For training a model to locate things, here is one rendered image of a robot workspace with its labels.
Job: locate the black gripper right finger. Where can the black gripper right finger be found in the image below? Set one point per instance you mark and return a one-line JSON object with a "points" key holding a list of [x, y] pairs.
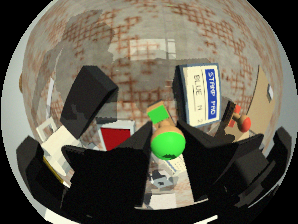
{"points": [[207, 158]]}

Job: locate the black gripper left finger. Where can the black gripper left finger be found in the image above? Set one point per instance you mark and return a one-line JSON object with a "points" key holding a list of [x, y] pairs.
{"points": [[128, 163]]}

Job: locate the cream ceramic mug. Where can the cream ceramic mug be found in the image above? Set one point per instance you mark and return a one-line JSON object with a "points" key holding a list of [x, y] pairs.
{"points": [[52, 145]]}

